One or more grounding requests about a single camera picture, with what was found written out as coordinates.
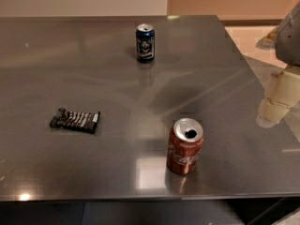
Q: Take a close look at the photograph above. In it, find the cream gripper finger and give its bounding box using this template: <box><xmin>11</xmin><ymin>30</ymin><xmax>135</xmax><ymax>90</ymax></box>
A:
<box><xmin>256</xmin><ymin>65</ymin><xmax>300</xmax><ymax>128</ymax></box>

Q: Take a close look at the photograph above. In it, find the red coke can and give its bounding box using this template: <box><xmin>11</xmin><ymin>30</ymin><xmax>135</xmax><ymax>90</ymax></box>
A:
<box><xmin>167</xmin><ymin>118</ymin><xmax>204</xmax><ymax>175</ymax></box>

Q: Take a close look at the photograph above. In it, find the blue soda can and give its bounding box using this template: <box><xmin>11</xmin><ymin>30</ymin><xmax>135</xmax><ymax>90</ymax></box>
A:
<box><xmin>136</xmin><ymin>23</ymin><xmax>155</xmax><ymax>63</ymax></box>

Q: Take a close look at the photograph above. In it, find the black snack bar wrapper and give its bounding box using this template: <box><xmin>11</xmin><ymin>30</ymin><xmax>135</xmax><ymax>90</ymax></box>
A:
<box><xmin>50</xmin><ymin>108</ymin><xmax>100</xmax><ymax>134</ymax></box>

